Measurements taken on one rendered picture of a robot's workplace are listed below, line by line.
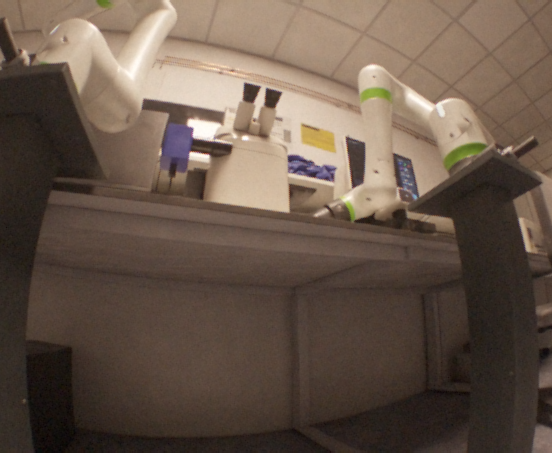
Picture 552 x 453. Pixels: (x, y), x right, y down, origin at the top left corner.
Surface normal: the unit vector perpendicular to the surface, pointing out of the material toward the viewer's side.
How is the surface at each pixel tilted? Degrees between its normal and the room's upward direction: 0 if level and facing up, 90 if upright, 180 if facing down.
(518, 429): 90
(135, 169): 86
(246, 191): 91
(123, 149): 86
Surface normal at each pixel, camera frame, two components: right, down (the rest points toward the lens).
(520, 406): 0.27, -0.34
